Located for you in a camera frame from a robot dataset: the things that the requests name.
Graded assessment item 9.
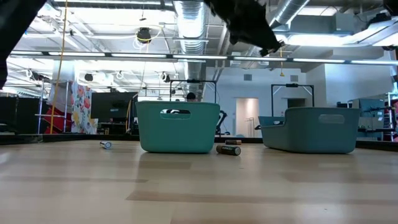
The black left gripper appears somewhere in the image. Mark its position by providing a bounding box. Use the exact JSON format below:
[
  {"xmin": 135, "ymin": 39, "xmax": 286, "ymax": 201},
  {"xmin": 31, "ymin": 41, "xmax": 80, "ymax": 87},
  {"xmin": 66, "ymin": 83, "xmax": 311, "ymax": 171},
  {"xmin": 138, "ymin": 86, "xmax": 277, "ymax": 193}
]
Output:
[{"xmin": 203, "ymin": 0, "xmax": 285, "ymax": 57}]

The dusty blue-teal plastic bin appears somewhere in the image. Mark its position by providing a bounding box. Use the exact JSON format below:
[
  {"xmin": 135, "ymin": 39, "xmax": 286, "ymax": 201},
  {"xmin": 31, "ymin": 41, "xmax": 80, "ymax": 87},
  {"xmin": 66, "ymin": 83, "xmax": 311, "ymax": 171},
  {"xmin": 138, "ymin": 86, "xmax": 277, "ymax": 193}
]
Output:
[{"xmin": 258, "ymin": 106, "xmax": 362, "ymax": 154}]

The hanging yellow plug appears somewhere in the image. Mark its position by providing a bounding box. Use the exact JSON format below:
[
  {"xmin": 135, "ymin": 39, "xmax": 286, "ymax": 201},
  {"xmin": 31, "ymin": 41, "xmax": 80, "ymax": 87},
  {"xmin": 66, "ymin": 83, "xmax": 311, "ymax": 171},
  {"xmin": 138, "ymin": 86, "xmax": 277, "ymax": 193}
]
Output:
[{"xmin": 279, "ymin": 46, "xmax": 285, "ymax": 78}]

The grey ceiling air unit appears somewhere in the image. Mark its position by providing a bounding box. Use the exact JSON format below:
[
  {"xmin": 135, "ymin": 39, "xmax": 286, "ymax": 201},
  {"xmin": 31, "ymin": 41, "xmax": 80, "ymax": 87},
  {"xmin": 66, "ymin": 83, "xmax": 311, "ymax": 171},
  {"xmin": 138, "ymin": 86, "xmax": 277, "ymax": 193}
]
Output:
[{"xmin": 289, "ymin": 12, "xmax": 356, "ymax": 35}]

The white door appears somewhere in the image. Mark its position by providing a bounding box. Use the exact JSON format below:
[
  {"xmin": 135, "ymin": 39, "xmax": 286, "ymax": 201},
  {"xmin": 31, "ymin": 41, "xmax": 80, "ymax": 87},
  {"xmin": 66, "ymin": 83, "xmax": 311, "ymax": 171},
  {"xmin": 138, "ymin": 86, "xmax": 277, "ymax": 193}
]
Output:
[{"xmin": 235, "ymin": 97, "xmax": 260, "ymax": 138}]

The long ceiling light strip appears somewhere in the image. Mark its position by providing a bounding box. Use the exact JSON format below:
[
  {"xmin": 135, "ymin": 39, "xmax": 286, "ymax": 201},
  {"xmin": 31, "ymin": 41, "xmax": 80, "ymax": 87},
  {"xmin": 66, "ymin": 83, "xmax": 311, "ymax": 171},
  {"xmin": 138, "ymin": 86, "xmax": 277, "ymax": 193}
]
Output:
[{"xmin": 9, "ymin": 51, "xmax": 398, "ymax": 67}]

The cluttered workstation shelving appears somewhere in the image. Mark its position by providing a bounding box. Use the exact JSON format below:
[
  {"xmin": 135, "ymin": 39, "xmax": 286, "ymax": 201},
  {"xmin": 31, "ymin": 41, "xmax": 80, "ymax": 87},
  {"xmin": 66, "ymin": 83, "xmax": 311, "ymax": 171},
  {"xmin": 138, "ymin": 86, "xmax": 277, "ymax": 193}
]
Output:
[{"xmin": 335, "ymin": 91, "xmax": 398, "ymax": 142}]

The bright teal plastic bin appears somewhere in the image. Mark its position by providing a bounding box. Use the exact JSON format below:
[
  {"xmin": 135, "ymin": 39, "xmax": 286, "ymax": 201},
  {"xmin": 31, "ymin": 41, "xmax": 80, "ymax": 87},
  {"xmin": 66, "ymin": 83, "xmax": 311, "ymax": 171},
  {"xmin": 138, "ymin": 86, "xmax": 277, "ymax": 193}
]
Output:
[{"xmin": 134, "ymin": 100, "xmax": 221, "ymax": 154}]

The black monitor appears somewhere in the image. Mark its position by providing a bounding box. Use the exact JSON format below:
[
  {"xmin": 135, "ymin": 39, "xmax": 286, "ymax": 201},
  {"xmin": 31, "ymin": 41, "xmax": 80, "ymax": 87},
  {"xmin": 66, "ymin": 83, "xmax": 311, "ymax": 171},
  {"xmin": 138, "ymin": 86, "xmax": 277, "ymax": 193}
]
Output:
[{"xmin": 90, "ymin": 91, "xmax": 139, "ymax": 124}]

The floral patterned panel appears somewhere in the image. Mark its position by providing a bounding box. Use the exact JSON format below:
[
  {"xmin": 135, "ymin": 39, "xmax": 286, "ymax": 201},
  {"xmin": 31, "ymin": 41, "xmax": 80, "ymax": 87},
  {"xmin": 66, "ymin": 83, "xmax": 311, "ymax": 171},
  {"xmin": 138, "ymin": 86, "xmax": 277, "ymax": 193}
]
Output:
[{"xmin": 70, "ymin": 80, "xmax": 100, "ymax": 135}]

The red step ladder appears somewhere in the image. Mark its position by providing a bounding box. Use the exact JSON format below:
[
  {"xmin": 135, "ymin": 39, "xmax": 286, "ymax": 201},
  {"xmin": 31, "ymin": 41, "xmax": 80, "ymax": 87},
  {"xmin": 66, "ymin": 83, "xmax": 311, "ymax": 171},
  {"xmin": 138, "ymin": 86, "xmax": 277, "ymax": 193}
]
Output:
[{"xmin": 42, "ymin": 107, "xmax": 73, "ymax": 135}]

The metal rack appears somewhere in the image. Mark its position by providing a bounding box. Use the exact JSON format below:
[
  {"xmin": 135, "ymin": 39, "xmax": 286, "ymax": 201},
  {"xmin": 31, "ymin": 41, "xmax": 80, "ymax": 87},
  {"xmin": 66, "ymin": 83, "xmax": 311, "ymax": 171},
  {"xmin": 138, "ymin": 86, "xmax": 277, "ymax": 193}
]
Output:
[{"xmin": 34, "ymin": 80, "xmax": 71, "ymax": 135}]

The dark partition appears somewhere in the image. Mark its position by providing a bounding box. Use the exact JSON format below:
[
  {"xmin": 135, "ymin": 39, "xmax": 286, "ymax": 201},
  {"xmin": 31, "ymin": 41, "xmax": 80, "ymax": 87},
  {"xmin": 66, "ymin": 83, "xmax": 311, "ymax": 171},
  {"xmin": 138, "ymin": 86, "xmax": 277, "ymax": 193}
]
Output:
[{"xmin": 0, "ymin": 95, "xmax": 43, "ymax": 135}]

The slanted silver ventilation duct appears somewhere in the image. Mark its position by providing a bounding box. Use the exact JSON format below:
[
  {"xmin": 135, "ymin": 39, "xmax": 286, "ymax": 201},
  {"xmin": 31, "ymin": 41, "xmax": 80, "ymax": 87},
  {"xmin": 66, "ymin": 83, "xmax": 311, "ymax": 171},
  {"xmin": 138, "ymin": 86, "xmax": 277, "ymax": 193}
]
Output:
[{"xmin": 269, "ymin": 0, "xmax": 312, "ymax": 29}]

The black gantry frame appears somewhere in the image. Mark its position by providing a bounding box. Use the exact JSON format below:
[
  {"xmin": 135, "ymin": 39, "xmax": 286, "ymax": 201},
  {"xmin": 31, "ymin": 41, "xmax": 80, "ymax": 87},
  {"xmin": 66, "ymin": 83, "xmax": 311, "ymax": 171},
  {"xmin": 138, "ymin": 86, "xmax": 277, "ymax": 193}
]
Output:
[
  {"xmin": 169, "ymin": 78, "xmax": 218, "ymax": 104},
  {"xmin": 271, "ymin": 83, "xmax": 315, "ymax": 109}
]

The wide silver ventilation duct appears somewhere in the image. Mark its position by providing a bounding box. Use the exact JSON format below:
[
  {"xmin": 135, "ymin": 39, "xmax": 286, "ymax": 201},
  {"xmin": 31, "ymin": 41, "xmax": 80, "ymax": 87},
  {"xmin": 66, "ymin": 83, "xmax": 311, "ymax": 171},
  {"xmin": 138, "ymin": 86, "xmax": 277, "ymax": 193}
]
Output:
[{"xmin": 172, "ymin": 0, "xmax": 210, "ymax": 94}]

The black aluminium table frame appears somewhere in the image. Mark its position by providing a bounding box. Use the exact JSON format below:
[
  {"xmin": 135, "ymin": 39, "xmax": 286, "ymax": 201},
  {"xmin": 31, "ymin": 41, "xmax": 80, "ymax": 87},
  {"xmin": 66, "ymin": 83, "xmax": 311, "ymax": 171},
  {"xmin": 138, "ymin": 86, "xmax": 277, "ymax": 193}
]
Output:
[{"xmin": 0, "ymin": 133, "xmax": 398, "ymax": 152}]

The yellow cable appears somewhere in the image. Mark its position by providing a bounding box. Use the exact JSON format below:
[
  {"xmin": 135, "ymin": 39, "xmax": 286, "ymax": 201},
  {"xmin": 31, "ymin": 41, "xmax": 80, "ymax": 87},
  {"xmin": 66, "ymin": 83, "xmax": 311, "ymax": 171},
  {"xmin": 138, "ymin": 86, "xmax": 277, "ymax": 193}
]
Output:
[{"xmin": 49, "ymin": 0, "xmax": 68, "ymax": 135}]

